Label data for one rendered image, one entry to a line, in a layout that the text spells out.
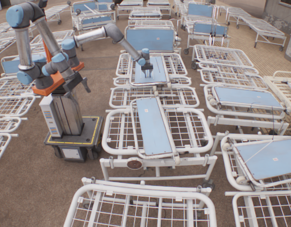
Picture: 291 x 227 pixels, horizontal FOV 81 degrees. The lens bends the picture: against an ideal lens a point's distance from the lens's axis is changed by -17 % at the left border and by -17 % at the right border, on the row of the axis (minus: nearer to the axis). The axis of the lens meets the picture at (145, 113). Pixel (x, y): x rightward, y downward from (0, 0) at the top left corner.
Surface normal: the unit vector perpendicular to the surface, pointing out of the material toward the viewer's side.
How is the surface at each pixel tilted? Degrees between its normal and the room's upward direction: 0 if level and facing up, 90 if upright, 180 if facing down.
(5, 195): 0
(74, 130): 90
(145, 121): 1
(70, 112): 90
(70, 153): 90
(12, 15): 83
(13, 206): 0
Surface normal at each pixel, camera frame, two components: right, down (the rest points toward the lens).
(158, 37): 0.02, 0.62
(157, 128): -0.02, -0.78
